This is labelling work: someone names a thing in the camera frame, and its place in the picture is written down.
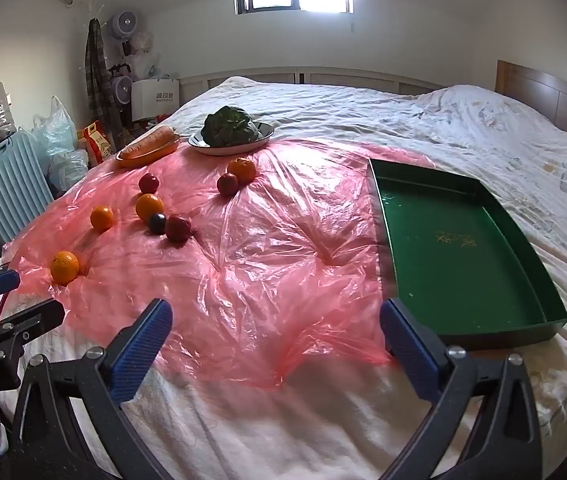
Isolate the orange plate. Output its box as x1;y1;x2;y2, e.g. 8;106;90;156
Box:
115;135;182;168

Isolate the light blue suitcase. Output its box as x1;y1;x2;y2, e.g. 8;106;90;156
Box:
0;127;55;246

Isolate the yellow red food bag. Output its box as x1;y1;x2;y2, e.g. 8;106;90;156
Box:
78;121;114;166

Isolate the small white fan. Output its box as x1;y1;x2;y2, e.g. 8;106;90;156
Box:
110;76;134;103
110;10;140;41

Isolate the green tray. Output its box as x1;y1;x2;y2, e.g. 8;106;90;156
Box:
367;157;567;352

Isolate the white plate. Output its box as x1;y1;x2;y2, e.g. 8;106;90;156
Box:
188;121;275;156

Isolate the green leafy vegetable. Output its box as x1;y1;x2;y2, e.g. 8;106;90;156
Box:
200;105;260;148

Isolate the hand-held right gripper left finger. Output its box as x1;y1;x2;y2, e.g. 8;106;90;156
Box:
8;298;174;480

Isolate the pink plastic sheet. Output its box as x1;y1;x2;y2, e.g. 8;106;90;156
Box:
2;137;444;391

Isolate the hanging plaid scarf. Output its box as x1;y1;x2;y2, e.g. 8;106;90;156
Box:
84;17;114;126

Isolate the clear bluish plastic bag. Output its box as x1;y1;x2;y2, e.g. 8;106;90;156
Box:
30;96;89;193

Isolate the orange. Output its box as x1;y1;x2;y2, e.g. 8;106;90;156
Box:
50;251;80;285
90;206;114;232
136;193;165;222
228;157;257;184

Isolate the white plastic bag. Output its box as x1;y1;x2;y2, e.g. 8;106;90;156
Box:
128;30;161;82

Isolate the wooden headboard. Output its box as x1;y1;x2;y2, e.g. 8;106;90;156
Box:
495;59;567;136

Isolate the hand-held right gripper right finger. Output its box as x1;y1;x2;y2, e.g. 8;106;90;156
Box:
380;298;545;480

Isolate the white floral quilt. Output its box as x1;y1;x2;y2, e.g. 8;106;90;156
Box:
0;76;567;480

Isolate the white cardboard box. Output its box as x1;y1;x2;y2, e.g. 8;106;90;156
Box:
132;77;180;122

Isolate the carrot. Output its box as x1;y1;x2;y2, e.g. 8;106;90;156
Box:
121;126;176;157

